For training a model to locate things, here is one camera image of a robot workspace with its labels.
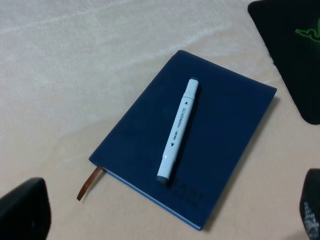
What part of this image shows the beige tablecloth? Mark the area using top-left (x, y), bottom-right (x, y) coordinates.
top-left (0, 0), bottom-right (320, 240)

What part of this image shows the black green Razer mouse pad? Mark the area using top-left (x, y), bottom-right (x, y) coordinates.
top-left (247, 0), bottom-right (320, 125)

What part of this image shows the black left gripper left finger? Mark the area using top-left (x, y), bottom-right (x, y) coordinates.
top-left (0, 177), bottom-right (52, 240)

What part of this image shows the white marker pen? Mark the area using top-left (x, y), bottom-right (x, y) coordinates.
top-left (156, 78), bottom-right (199, 185)

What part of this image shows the dark blue notebook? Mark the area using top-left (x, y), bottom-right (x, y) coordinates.
top-left (89, 50), bottom-right (277, 230)

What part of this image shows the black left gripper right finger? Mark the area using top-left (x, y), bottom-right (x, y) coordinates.
top-left (299, 168), bottom-right (320, 240)

